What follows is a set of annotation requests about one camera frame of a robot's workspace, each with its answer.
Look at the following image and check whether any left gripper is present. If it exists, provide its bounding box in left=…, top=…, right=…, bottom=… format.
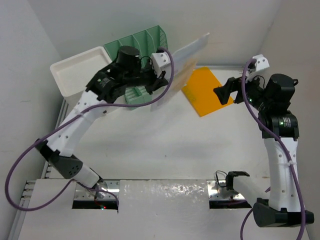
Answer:
left=122, top=57, right=168, bottom=95

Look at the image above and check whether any orange plastic folder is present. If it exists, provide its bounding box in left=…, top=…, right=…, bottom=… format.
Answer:
left=181, top=67, right=234, bottom=117

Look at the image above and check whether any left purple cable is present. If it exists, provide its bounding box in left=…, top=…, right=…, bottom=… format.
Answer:
left=4, top=46, right=175, bottom=212

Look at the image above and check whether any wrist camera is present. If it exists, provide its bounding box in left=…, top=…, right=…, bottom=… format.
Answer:
left=150, top=52, right=175, bottom=77
left=246, top=54, right=270, bottom=82

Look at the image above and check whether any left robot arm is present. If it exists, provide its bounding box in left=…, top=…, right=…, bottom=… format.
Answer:
left=35, top=46, right=173, bottom=189

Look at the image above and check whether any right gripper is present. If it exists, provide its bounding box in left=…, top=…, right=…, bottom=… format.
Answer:
left=214, top=68, right=271, bottom=111

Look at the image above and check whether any green file organizer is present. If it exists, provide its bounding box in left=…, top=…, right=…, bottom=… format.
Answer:
left=103, top=25, right=168, bottom=105

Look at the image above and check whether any white drawer cabinet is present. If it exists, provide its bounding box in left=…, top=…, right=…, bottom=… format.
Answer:
left=50, top=46, right=112, bottom=114

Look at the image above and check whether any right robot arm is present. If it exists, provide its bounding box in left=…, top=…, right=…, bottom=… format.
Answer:
left=213, top=73, right=315, bottom=228

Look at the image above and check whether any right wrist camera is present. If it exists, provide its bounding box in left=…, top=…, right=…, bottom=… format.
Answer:
left=246, top=54, right=270, bottom=82

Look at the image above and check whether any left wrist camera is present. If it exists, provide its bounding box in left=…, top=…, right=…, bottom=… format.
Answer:
left=150, top=52, right=175, bottom=77

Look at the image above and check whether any clear document sleeve with paper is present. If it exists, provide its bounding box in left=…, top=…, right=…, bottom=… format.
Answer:
left=150, top=33, right=210, bottom=112

